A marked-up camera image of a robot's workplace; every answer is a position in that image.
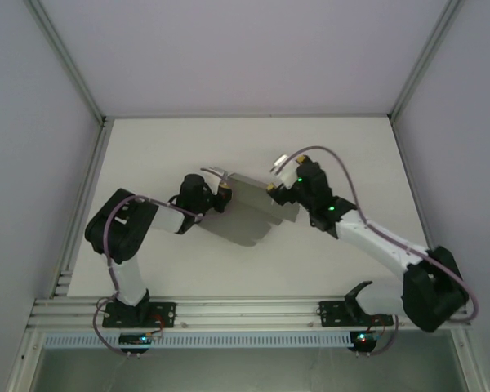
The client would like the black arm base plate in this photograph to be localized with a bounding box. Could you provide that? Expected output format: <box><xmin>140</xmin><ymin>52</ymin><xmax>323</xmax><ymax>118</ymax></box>
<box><xmin>318</xmin><ymin>300</ymin><xmax>394</xmax><ymax>328</ymax></box>
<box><xmin>102</xmin><ymin>301</ymin><xmax>176</xmax><ymax>328</ymax></box>

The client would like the slotted grey cable duct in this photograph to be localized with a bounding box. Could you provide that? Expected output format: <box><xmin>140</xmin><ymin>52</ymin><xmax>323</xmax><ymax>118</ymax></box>
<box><xmin>42</xmin><ymin>331</ymin><xmax>352</xmax><ymax>349</ymax></box>

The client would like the aluminium frame post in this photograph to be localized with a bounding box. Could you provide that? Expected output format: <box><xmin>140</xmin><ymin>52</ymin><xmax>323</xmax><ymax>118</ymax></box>
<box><xmin>385</xmin><ymin>0</ymin><xmax>465</xmax><ymax>122</ymax></box>
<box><xmin>25</xmin><ymin>0</ymin><xmax>109</xmax><ymax>123</ymax></box>

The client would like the aluminium table side rail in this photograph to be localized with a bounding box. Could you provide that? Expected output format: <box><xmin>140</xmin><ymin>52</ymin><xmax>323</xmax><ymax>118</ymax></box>
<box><xmin>48</xmin><ymin>117</ymin><xmax>114</xmax><ymax>299</ymax></box>

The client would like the aluminium lower frame leg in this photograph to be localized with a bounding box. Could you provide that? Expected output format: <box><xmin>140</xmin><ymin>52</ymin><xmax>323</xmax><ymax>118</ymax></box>
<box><xmin>452</xmin><ymin>326</ymin><xmax>487</xmax><ymax>392</ymax></box>
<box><xmin>7</xmin><ymin>329</ymin><xmax>46</xmax><ymax>392</ymax></box>

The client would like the aluminium mounting rail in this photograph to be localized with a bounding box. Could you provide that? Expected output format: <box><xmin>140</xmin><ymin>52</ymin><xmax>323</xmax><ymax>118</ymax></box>
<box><xmin>26</xmin><ymin>294</ymin><xmax>473</xmax><ymax>330</ymax></box>

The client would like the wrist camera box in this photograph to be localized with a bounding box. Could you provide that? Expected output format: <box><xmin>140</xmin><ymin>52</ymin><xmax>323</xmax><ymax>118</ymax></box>
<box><xmin>270</xmin><ymin>154</ymin><xmax>298</xmax><ymax>189</ymax></box>
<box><xmin>199</xmin><ymin>164</ymin><xmax>231</xmax><ymax>183</ymax></box>

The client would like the black controller board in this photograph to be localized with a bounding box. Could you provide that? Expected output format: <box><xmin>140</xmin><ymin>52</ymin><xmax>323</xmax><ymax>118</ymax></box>
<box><xmin>348</xmin><ymin>330</ymin><xmax>380</xmax><ymax>359</ymax></box>
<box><xmin>118</xmin><ymin>332</ymin><xmax>153</xmax><ymax>359</ymax></box>

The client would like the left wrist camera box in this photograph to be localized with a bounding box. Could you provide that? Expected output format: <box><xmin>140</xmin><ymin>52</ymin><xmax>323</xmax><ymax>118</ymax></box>
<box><xmin>199</xmin><ymin>164</ymin><xmax>231</xmax><ymax>183</ymax></box>

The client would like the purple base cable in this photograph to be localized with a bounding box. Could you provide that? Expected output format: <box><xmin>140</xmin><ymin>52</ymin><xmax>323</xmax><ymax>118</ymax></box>
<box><xmin>90</xmin><ymin>300</ymin><xmax>126</xmax><ymax>357</ymax></box>
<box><xmin>357</xmin><ymin>314</ymin><xmax>399</xmax><ymax>359</ymax></box>

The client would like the grey cardboard box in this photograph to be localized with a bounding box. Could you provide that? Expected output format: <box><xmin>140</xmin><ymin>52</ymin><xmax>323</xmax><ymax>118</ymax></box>
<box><xmin>198</xmin><ymin>171</ymin><xmax>301</xmax><ymax>248</ymax></box>

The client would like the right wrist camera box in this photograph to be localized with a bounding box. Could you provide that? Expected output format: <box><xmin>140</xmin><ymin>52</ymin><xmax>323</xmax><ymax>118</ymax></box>
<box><xmin>270</xmin><ymin>154</ymin><xmax>298</xmax><ymax>189</ymax></box>

